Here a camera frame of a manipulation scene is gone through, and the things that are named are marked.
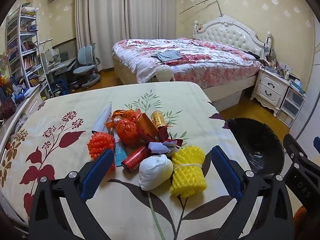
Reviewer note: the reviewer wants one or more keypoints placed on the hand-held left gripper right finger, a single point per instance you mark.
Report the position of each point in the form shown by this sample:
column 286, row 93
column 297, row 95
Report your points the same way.
column 226, row 172

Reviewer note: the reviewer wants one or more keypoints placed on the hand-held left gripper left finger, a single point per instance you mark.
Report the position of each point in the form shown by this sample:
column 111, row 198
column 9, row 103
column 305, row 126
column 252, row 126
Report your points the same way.
column 98, row 172

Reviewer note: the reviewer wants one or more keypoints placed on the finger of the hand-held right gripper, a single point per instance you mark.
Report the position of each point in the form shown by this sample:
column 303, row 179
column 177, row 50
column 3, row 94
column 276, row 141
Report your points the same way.
column 317, row 145
column 293, row 152

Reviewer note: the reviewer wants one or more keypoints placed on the orange foam fruit net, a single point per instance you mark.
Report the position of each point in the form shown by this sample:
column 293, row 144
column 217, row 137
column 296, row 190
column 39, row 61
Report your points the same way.
column 100, row 143

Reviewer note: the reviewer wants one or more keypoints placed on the blue squeeze tube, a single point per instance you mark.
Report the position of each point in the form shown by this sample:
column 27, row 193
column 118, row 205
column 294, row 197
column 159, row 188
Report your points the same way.
column 120, row 150

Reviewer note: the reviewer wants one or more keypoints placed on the black trash bin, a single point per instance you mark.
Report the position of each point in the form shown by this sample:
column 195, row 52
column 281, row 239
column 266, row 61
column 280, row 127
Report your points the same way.
column 257, row 142

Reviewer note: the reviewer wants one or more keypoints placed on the red cylinder can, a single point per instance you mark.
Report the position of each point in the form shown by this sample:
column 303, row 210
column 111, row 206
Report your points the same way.
column 135, row 158

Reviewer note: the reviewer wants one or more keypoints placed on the yellow foam fruit net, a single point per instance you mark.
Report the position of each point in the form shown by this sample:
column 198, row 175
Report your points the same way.
column 187, row 172

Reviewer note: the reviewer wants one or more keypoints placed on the white squeeze tube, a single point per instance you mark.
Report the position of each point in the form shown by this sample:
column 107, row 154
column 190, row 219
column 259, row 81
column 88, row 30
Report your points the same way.
column 102, row 120

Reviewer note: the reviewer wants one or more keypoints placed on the white tissue ball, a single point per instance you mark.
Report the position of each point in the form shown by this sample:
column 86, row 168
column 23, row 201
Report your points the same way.
column 155, row 171

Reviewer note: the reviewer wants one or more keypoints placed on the orange cardboard box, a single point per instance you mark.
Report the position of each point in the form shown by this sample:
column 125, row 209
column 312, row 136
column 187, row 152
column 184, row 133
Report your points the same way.
column 147, row 126

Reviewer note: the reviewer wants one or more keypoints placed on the red yarn pile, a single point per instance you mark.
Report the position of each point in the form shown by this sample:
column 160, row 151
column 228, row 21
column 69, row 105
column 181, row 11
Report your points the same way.
column 165, row 135

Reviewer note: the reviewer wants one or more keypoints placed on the gold can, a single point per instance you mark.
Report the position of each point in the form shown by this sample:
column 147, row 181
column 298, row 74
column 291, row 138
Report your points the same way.
column 158, row 118

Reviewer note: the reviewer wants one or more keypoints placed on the orange cloth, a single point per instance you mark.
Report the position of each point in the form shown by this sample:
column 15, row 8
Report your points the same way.
column 300, row 220

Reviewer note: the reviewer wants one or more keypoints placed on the white wardrobe door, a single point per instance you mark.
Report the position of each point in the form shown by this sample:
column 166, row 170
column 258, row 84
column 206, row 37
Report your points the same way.
column 308, row 105

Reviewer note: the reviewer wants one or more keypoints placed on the plastic drawer unit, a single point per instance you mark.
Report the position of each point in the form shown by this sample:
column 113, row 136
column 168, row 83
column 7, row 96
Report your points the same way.
column 291, row 105

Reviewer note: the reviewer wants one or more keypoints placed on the blue tissue box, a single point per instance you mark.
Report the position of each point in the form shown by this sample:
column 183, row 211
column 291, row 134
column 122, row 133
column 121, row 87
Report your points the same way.
column 298, row 86

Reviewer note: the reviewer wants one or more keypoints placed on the white nightstand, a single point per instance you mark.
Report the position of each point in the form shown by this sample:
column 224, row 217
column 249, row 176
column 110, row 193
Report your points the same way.
column 270, row 85

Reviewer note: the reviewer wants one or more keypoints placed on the cream floral tablecloth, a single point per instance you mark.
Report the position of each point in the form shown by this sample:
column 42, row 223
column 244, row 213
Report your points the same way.
column 75, row 100

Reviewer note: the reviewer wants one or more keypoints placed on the clutter of small bottles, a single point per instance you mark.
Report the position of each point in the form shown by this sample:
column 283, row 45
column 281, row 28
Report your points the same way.
column 275, row 67

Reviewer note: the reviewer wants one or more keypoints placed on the white side cabinet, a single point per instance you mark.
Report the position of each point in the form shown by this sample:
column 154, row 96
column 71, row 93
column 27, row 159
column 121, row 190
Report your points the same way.
column 27, row 105

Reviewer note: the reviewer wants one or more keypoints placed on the blue-grey desk chair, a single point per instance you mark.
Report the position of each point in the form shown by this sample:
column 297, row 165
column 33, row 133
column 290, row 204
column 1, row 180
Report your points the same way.
column 86, row 67

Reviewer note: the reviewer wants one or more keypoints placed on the pink floral quilt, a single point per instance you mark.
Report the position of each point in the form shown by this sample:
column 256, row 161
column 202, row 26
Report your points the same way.
column 200, row 65

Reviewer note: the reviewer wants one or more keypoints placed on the dark red dried flowers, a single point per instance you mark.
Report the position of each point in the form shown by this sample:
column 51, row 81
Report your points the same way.
column 6, row 108

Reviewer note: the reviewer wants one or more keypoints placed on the grey study desk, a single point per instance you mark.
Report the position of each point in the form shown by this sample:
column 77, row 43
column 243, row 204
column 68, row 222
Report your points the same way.
column 62, row 63

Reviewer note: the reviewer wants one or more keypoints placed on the grey folded clothing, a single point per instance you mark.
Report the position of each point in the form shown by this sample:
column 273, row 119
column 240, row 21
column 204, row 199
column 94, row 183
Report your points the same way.
column 168, row 55

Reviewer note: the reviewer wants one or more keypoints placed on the white bookshelf with books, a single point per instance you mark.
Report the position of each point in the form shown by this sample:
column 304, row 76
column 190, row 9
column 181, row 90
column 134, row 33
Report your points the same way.
column 27, row 60

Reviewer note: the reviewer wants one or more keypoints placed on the white bed with tufted headboard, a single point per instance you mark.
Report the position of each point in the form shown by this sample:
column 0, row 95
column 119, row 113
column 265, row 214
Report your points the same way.
column 232, row 33

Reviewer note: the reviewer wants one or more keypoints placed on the white desk lamp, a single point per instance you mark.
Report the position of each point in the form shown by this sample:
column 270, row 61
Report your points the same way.
column 46, row 41

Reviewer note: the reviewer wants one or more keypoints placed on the beige curtain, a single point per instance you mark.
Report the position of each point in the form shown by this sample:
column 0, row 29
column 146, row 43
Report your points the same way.
column 150, row 10
column 100, row 17

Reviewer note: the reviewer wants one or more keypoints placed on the thin metal pole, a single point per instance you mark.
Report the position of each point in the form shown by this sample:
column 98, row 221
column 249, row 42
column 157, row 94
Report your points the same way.
column 200, row 3

